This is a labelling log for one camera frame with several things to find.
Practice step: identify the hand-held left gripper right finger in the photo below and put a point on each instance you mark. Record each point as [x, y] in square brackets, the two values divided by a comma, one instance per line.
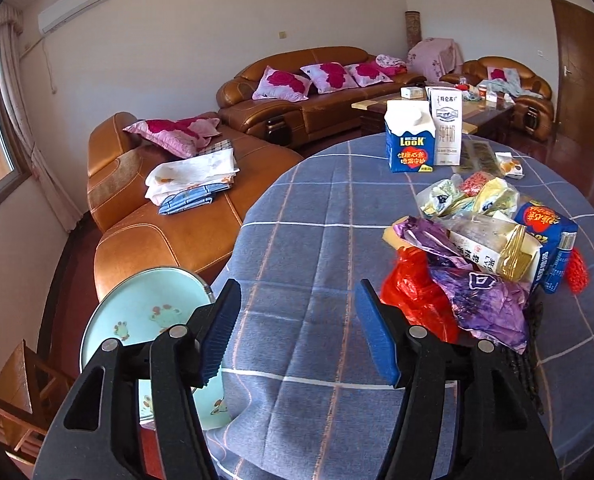
[377, 332]

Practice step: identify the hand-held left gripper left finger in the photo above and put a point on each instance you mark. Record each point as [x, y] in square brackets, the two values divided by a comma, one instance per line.
[221, 332]

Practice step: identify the red mesh bag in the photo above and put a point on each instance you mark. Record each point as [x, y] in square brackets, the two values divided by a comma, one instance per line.
[577, 270]

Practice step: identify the red plastic bag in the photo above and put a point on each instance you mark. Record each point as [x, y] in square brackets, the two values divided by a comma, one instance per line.
[417, 295]

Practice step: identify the blue carton with red heart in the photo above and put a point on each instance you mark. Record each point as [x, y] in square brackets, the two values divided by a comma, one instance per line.
[552, 245]

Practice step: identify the purple wrapper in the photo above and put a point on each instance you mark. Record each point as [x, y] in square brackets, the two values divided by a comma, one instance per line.
[482, 300]

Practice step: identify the clear wrapper with gold end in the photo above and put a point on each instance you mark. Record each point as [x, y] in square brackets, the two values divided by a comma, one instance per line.
[492, 242]

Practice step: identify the brown leather chaise sofa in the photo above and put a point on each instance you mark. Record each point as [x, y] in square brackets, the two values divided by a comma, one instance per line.
[177, 240]

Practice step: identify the small white snack packet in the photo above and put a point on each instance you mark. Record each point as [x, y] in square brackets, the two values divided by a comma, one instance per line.
[510, 165]

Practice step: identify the blue plaid tablecloth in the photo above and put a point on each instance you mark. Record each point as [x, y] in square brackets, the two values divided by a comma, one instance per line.
[327, 220]

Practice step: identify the blue striped folded cloth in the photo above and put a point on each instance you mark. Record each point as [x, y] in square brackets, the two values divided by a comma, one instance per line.
[189, 202]

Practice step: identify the red speckled wrapper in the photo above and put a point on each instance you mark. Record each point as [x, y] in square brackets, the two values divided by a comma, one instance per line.
[477, 183]

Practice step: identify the dark gold flat packet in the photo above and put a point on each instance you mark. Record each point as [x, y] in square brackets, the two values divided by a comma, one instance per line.
[472, 155]
[489, 159]

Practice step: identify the yellow silver crumpled wrapper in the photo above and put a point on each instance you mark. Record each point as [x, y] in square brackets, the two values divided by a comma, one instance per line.
[439, 199]

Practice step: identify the brown leather armchair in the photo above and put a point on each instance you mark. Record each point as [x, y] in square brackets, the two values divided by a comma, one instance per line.
[534, 107]

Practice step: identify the black mesh bag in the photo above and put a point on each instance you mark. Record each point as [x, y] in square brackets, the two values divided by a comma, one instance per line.
[524, 380]

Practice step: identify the white folded cloth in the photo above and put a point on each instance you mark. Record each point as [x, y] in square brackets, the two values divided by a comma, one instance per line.
[192, 172]

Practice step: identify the brown wooden door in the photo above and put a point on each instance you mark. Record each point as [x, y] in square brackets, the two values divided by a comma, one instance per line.
[577, 70]

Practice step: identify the light blue cloth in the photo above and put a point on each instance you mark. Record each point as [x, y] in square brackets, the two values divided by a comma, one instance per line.
[512, 85]

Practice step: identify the checked folded cloth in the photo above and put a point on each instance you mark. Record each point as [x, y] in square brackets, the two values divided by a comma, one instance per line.
[217, 147]

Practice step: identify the blue white milk carton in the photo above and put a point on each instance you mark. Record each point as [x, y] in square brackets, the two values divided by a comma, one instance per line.
[409, 145]

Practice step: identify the tall white milk carton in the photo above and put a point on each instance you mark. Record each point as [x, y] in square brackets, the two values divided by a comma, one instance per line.
[447, 125]

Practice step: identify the small red armchair pillow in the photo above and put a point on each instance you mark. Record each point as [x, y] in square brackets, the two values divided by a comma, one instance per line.
[497, 74]

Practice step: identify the large pink red pillow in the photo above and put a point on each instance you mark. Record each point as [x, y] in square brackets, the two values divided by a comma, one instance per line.
[169, 132]

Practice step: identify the wooden chair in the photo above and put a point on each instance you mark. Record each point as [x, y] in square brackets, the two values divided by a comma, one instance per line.
[19, 400]

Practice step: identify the wooden coffee table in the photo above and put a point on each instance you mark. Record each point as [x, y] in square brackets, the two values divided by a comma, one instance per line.
[372, 110]

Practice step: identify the brown leather long sofa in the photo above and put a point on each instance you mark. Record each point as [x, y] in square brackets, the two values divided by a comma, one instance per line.
[327, 105]

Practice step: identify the small white box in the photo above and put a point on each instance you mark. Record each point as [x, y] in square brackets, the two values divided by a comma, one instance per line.
[412, 92]

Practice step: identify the pink floral cloth cover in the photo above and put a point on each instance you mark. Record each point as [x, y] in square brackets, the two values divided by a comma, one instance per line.
[434, 57]

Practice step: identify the pink red rose pillow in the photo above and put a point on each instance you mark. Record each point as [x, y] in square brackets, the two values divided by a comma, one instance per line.
[329, 76]
[282, 84]
[369, 73]

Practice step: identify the small pink floral pillow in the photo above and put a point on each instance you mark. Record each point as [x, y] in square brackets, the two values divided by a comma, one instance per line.
[391, 63]

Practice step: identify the patterned rolled mat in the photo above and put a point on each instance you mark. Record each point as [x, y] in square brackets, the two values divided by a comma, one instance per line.
[412, 32]

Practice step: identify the beige curtain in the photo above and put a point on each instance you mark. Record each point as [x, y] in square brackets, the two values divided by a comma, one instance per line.
[32, 120]

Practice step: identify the white air conditioner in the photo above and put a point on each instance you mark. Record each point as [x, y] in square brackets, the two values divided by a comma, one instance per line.
[72, 5]

